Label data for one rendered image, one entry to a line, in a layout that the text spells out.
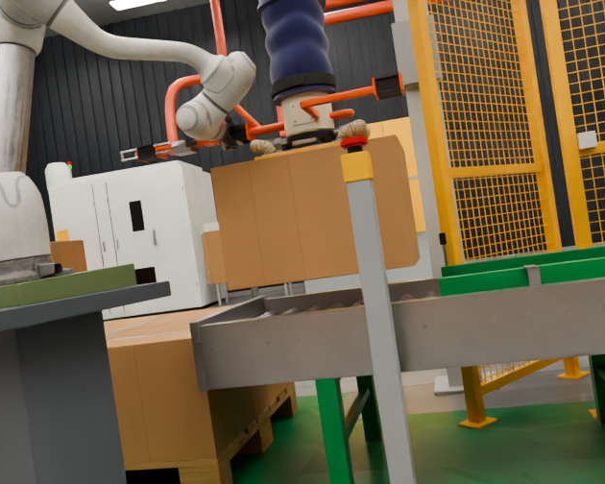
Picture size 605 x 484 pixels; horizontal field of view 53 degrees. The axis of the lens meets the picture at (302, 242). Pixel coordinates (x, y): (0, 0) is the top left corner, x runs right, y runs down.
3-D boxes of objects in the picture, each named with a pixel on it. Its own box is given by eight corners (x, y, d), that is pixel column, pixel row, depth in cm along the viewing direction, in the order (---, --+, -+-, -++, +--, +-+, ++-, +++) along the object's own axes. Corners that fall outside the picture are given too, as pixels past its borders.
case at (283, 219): (420, 258, 220) (403, 149, 220) (415, 266, 181) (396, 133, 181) (263, 279, 233) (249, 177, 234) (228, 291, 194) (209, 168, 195)
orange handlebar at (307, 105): (387, 112, 204) (385, 102, 204) (377, 94, 175) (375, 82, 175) (140, 161, 226) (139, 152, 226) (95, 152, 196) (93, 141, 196)
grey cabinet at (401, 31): (443, 79, 286) (433, 16, 286) (443, 77, 281) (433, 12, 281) (400, 87, 291) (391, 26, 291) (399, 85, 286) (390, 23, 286)
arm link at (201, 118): (208, 149, 188) (235, 116, 186) (187, 142, 173) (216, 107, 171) (184, 126, 190) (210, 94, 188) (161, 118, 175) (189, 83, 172)
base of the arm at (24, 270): (28, 281, 135) (23, 257, 135) (-37, 292, 145) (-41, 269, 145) (88, 271, 152) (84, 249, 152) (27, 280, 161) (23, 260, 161)
